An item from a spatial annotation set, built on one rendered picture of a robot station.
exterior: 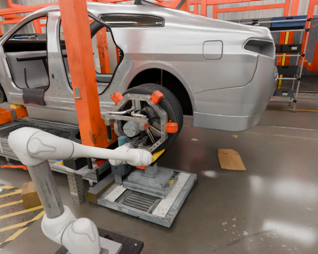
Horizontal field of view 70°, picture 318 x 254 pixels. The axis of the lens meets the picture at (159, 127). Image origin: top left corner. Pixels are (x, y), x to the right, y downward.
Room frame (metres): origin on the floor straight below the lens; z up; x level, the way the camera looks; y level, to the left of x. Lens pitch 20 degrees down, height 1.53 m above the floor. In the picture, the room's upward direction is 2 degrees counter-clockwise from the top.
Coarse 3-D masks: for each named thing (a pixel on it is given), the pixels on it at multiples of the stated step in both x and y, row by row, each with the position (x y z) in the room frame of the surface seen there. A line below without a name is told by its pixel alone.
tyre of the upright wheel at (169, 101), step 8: (136, 88) 2.04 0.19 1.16; (144, 88) 2.00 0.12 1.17; (152, 88) 2.01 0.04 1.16; (160, 88) 2.07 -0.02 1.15; (168, 96) 2.01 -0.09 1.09; (160, 104) 1.93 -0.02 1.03; (168, 104) 1.91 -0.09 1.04; (176, 104) 2.02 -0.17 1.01; (168, 112) 1.90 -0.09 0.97; (176, 112) 1.95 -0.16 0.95; (168, 120) 1.90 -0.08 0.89; (176, 120) 1.91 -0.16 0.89; (168, 136) 1.90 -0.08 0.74; (176, 136) 2.00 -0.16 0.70; (168, 144) 1.91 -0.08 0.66; (152, 152) 1.98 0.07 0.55
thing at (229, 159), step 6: (222, 150) 3.00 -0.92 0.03; (228, 150) 3.00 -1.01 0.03; (222, 156) 2.85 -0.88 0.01; (228, 156) 2.84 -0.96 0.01; (234, 156) 2.83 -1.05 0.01; (222, 162) 2.68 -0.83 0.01; (228, 162) 2.67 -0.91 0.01; (234, 162) 2.67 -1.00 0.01; (240, 162) 2.67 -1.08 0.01; (228, 168) 2.51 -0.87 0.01; (234, 168) 2.51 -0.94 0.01; (240, 168) 2.51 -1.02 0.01
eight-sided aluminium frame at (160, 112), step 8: (128, 96) 1.97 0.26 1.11; (136, 96) 1.94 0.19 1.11; (144, 96) 1.90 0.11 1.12; (120, 104) 2.02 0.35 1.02; (152, 104) 1.87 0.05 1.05; (160, 112) 1.84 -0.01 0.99; (120, 120) 2.09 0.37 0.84; (120, 128) 2.08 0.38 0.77; (120, 136) 2.03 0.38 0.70; (160, 144) 1.84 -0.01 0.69
